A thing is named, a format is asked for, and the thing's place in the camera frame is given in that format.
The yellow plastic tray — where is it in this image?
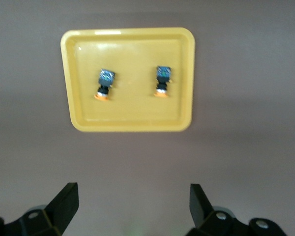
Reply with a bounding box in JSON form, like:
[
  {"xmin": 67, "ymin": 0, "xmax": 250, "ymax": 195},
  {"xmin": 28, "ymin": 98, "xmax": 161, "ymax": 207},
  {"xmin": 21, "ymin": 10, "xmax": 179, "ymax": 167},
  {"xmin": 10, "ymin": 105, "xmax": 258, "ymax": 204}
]
[{"xmin": 60, "ymin": 27, "xmax": 196, "ymax": 133}]

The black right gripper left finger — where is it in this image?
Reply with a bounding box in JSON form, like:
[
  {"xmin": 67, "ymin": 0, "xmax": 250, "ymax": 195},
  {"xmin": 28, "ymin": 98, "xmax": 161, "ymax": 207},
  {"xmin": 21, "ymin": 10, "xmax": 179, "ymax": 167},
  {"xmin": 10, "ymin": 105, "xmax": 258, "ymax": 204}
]
[{"xmin": 0, "ymin": 182, "xmax": 79, "ymax": 236}]

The yellow cap push button switch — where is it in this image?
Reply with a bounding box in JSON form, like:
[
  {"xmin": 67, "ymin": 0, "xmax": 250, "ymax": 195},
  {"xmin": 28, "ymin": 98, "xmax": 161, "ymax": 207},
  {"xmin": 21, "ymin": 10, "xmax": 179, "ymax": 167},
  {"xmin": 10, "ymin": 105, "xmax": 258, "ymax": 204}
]
[
  {"xmin": 92, "ymin": 68, "xmax": 117, "ymax": 102},
  {"xmin": 153, "ymin": 65, "xmax": 174, "ymax": 98}
]

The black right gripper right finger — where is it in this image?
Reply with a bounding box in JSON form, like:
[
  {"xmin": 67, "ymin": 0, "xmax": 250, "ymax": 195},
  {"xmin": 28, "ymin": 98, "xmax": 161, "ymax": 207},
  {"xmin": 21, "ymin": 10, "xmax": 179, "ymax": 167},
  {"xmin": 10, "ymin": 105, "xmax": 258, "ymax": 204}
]
[{"xmin": 186, "ymin": 183, "xmax": 285, "ymax": 236}]

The brown table cover mat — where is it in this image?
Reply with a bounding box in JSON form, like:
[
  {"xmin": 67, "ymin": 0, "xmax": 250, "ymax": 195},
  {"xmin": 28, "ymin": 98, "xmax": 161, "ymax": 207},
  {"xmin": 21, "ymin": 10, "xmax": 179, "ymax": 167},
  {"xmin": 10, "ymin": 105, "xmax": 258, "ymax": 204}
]
[{"xmin": 0, "ymin": 0, "xmax": 295, "ymax": 236}]

